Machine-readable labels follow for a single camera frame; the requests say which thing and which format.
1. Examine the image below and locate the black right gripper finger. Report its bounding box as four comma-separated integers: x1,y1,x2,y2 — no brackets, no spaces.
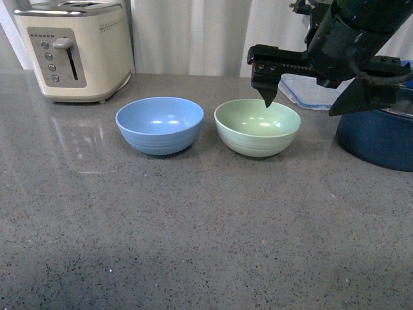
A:
250,57,281,108

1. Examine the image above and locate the green bowl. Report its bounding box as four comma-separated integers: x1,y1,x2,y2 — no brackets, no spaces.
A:
214,99,301,158

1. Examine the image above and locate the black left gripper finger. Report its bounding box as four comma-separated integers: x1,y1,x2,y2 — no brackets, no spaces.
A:
328,78,399,116

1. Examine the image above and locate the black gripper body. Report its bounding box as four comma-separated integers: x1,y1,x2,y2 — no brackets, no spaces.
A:
247,3,412,90

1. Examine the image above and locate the blue-rimmed container lid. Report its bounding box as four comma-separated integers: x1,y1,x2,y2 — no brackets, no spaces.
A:
278,74,353,110

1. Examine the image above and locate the white curtain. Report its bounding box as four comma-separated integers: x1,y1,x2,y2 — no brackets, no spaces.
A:
0,0,413,78

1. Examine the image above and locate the dark blue saucepan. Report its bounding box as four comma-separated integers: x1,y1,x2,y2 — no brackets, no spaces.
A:
336,110,412,172

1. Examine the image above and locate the blue bowl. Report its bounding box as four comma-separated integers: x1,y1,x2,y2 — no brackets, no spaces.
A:
116,97,204,156

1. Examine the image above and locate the cream white toaster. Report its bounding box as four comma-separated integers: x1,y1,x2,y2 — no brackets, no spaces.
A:
14,1,133,103

